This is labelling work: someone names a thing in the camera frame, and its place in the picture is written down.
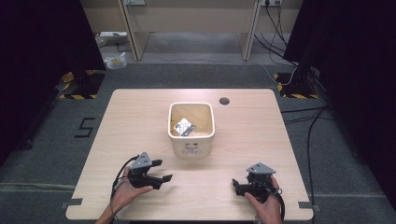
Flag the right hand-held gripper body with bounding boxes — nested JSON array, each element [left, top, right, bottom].
[[246, 162, 278, 200]]

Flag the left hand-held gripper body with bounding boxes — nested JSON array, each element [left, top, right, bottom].
[[127, 151, 163, 190]]

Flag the white square bin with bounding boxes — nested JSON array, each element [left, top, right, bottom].
[[167, 102, 216, 161]]

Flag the silver foil packet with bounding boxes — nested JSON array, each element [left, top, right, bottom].
[[174, 118, 196, 137]]

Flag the person's right hand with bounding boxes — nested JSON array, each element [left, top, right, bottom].
[[245, 175, 283, 223]]

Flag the person's left hand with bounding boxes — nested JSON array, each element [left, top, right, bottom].
[[110, 166, 154, 216]]

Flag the grey tape strip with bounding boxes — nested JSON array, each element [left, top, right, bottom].
[[298, 201, 320, 210], [60, 198, 83, 210]]

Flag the black stand base striped tape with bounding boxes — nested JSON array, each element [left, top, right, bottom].
[[274, 72, 320, 100], [59, 69, 106, 101]]

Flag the clear plastic bag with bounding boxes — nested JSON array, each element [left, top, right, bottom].
[[103, 51, 128, 70]]

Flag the white power strip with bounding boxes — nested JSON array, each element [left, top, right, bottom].
[[98, 31, 129, 39]]

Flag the black curtain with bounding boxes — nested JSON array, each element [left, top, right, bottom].
[[283, 0, 396, 213], [0, 0, 106, 166]]

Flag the beige wooden desk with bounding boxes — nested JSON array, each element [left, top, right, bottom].
[[79, 0, 304, 62]]

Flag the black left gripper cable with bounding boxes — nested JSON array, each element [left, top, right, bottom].
[[110, 155, 140, 218]]

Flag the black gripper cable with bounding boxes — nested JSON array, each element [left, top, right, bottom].
[[110, 155, 140, 218], [264, 183, 286, 222]]

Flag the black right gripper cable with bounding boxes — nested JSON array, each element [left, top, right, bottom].
[[264, 183, 286, 222]]

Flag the black floor cables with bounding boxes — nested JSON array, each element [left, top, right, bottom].
[[279, 105, 335, 224]]

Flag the black cables from wall socket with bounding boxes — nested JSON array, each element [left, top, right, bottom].
[[253, 3, 298, 68]]

